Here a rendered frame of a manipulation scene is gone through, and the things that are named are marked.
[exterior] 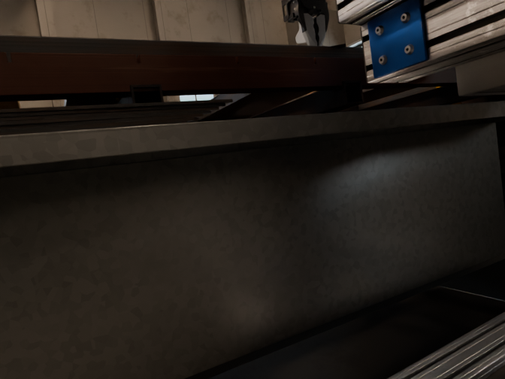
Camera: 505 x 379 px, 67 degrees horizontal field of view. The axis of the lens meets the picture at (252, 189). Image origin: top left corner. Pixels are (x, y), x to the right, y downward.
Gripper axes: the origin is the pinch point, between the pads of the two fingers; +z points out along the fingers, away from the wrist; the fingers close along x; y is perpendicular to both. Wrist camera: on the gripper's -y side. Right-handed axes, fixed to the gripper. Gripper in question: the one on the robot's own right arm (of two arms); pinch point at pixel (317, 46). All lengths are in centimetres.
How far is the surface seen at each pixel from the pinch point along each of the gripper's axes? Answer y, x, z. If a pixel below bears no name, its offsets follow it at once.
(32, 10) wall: 897, 41, -392
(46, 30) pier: 878, 21, -341
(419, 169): -13.6, -13.6, 32.0
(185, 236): -14, 43, 36
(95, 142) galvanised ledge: -30, 56, 22
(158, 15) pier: 888, -242, -394
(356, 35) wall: 769, -788, -320
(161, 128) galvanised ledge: -30, 48, 21
